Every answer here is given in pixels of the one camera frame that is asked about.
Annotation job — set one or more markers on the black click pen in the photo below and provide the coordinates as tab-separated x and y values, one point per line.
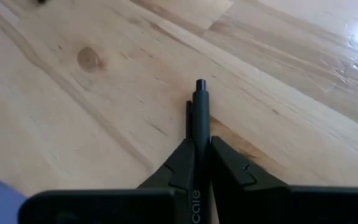
200	124

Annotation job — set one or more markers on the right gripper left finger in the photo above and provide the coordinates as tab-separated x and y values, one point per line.
104	208

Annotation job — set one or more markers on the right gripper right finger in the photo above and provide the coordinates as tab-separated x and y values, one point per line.
259	202

